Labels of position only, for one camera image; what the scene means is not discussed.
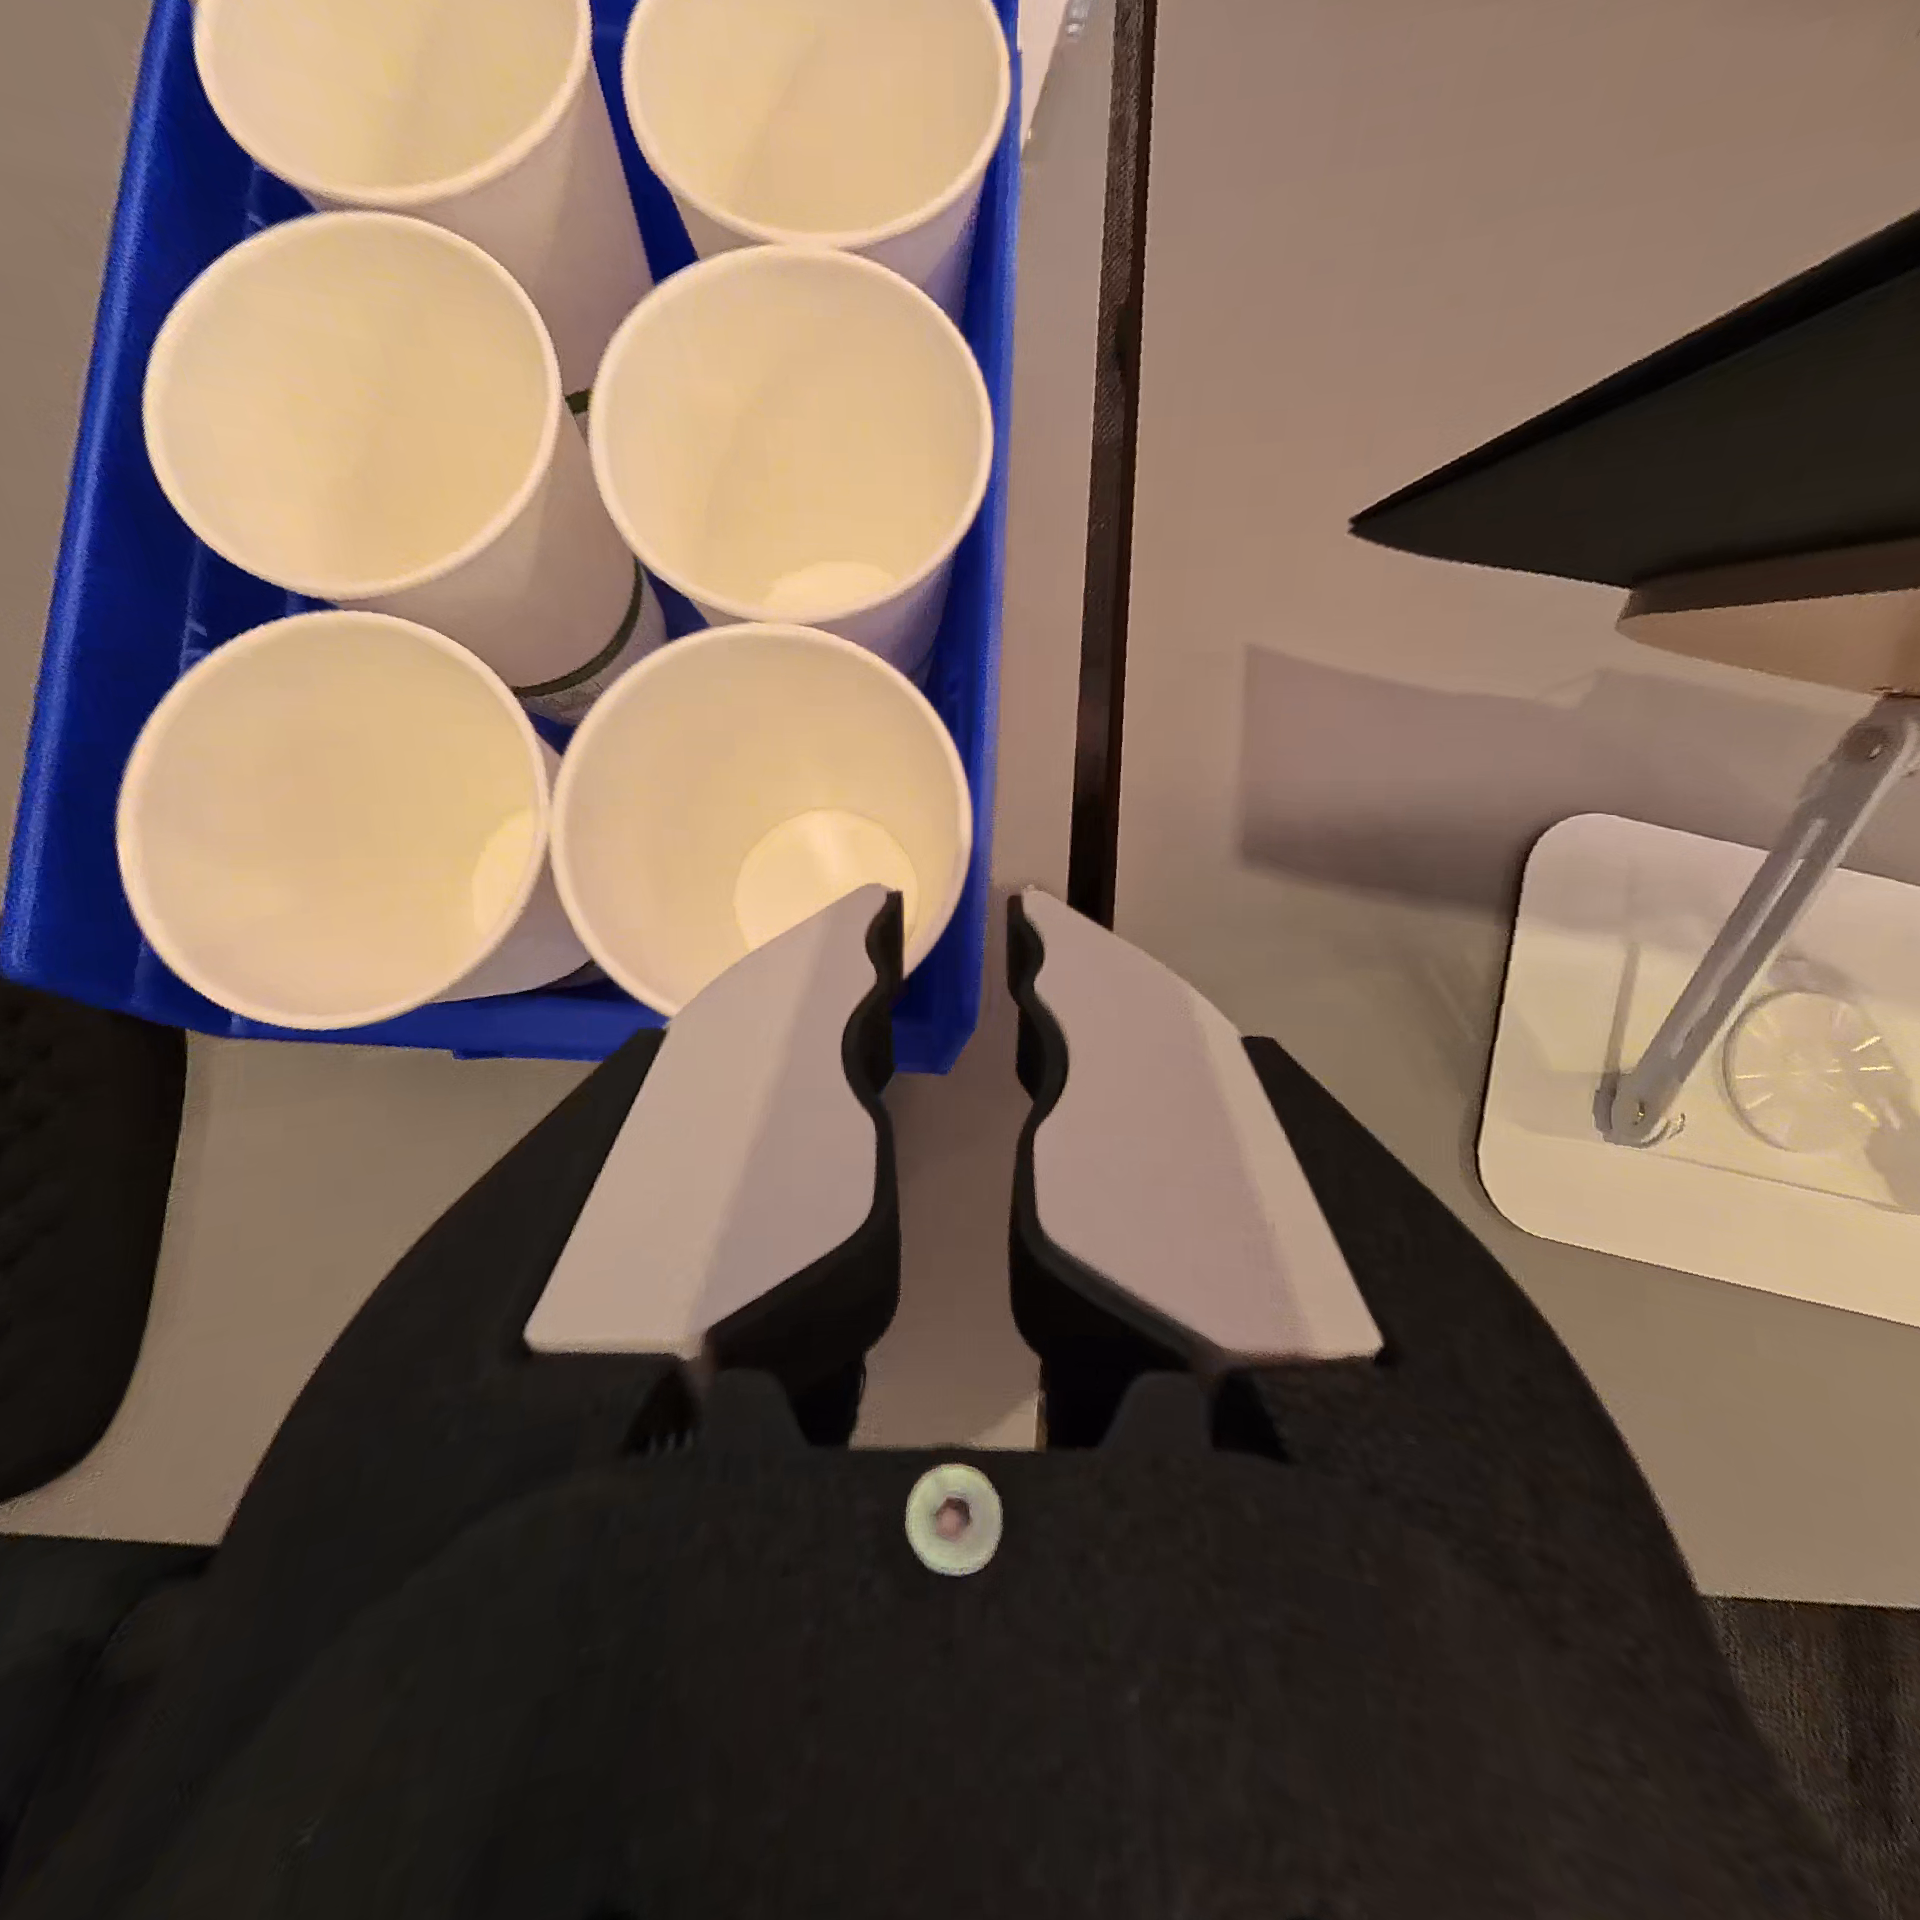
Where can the blue plastic bin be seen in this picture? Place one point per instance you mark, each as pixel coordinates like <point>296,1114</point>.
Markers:
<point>89,630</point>

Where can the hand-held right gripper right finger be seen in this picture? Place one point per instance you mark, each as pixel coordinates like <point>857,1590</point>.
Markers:
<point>1185,1184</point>

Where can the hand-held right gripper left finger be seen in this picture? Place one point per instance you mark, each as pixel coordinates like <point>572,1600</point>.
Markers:
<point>704,1170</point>

